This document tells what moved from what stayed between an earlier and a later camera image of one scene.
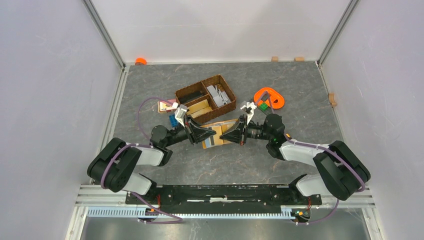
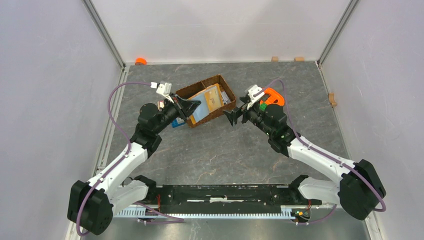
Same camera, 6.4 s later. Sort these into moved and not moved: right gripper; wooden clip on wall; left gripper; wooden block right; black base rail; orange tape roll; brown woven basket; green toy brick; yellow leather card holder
Moved: yellow leather card holder; left gripper; right gripper
Not moved: black base rail; wooden clip on wall; orange tape roll; green toy brick; brown woven basket; wooden block right
